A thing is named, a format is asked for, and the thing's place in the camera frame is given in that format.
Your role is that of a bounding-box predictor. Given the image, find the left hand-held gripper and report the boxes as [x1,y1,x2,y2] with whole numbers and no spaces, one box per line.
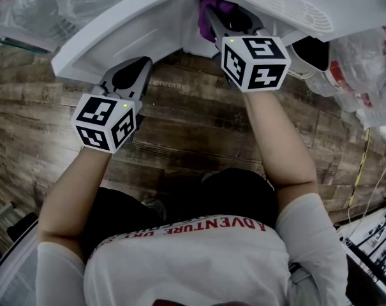
[71,55,154,154]

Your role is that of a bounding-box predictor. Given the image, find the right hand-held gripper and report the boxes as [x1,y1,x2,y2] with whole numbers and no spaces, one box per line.
[206,6,292,94]

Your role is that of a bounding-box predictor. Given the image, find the purple cloth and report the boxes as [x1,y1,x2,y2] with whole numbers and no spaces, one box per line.
[197,0,237,43]

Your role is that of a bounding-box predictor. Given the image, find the person's right forearm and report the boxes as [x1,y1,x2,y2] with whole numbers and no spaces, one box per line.
[242,90,318,201]

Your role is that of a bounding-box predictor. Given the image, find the person's left forearm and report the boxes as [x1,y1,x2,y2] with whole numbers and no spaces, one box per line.
[36,144,117,247]

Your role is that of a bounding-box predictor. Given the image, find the white bin with black inside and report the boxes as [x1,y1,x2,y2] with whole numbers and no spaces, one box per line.
[290,36,331,75]

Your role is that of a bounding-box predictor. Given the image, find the grey shoe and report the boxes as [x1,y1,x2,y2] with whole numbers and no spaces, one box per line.
[140,197,167,220]

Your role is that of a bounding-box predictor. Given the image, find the clear plastic bag red print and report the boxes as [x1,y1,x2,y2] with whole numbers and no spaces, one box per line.
[0,0,94,44]
[306,25,386,130]

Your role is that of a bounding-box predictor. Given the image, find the green edged board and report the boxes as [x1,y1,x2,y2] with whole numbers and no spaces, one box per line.
[0,33,52,54]

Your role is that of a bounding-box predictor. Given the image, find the black trousers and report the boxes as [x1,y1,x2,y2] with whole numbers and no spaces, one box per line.
[80,167,278,258]

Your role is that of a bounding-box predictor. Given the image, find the grey plastic crate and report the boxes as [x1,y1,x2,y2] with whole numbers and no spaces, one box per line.
[0,201,40,306]

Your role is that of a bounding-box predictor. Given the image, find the white shirt with red lettering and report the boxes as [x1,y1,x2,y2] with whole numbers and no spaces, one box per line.
[36,192,350,306]

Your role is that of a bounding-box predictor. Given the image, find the yellow black striped cable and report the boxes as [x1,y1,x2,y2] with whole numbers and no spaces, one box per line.
[348,127,372,210]

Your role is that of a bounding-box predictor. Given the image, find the thin white cable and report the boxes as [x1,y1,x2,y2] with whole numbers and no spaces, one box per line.
[347,145,386,224]

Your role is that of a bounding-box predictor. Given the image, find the black metal frame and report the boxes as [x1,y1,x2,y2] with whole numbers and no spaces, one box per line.
[335,202,386,299]

